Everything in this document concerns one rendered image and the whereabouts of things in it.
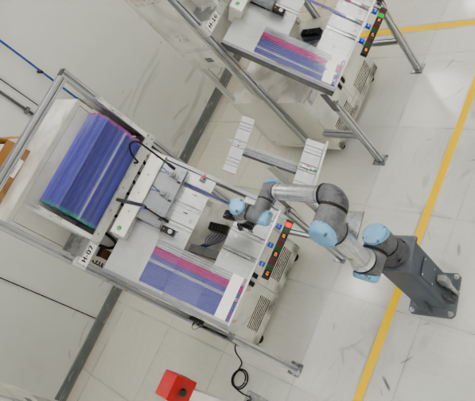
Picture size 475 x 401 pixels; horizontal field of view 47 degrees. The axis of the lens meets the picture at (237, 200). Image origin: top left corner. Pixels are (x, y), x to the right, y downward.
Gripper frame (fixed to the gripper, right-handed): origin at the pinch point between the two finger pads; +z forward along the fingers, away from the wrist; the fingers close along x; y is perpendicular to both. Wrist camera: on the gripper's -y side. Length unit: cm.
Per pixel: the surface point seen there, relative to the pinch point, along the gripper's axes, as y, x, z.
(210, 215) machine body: -41, 12, 55
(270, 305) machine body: 10, -22, 85
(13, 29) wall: -216, 75, 14
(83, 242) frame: -67, -41, -19
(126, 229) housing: -55, -25, -8
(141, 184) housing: -59, -1, -9
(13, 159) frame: -93, -23, -61
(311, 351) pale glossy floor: 45, -38, 79
